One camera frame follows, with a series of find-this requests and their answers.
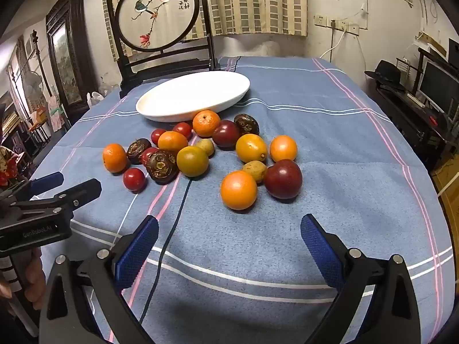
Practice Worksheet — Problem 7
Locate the black speaker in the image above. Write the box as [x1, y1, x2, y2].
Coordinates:
[448, 38, 459, 67]

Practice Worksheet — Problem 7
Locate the black desk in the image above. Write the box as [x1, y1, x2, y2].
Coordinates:
[373, 79, 456, 162]

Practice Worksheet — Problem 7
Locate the blue striped tablecloth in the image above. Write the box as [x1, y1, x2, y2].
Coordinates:
[22, 56, 454, 344]

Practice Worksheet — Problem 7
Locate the person's left hand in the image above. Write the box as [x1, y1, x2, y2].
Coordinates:
[0, 247, 47, 310]

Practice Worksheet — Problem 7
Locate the dark wood framed painting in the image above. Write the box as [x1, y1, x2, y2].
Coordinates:
[45, 0, 99, 115]

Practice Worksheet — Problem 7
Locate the yellow-orange citrus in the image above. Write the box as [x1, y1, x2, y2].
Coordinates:
[236, 134, 269, 163]

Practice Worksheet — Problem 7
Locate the beige checked curtain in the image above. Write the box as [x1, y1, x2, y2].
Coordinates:
[101, 0, 309, 38]

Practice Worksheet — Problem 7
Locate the dark brown water chestnut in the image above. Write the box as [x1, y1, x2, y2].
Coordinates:
[126, 138, 152, 165]
[234, 114, 260, 136]
[145, 150, 179, 185]

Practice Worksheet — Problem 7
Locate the tan longan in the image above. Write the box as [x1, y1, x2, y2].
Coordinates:
[242, 161, 268, 184]
[195, 139, 215, 157]

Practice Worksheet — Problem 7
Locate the black computer monitor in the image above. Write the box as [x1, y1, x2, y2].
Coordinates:
[418, 59, 459, 113]

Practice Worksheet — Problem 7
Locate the yellow-green citrus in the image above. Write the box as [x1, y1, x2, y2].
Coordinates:
[176, 145, 209, 177]

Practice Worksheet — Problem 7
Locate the orange mandarin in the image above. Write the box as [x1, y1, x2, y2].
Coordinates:
[102, 143, 128, 173]
[269, 135, 298, 162]
[158, 131, 189, 152]
[220, 171, 258, 211]
[192, 110, 221, 138]

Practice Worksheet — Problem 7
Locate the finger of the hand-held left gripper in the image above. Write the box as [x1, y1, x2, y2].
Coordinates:
[11, 178, 103, 223]
[0, 172, 65, 201]

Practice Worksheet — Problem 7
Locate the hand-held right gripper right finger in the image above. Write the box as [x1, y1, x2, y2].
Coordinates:
[300, 214, 422, 344]

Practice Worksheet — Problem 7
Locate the black hat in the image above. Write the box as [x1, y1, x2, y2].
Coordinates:
[365, 60, 406, 90]

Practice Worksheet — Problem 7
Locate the cardboard box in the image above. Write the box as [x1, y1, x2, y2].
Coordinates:
[418, 32, 447, 56]

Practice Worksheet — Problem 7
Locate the dark red plum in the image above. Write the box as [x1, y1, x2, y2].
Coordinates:
[264, 159, 304, 200]
[212, 120, 241, 149]

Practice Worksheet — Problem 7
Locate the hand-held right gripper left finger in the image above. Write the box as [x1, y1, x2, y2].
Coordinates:
[38, 215, 160, 344]

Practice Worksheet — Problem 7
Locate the white standing fan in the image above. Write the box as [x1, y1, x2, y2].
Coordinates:
[22, 73, 44, 97]

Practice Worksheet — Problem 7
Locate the white oval plate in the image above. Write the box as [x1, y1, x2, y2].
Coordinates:
[135, 71, 251, 122]

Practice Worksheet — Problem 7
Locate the red floral cloth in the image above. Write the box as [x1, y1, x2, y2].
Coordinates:
[0, 147, 19, 187]

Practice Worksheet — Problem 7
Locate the white power cable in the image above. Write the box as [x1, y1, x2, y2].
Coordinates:
[320, 29, 348, 61]

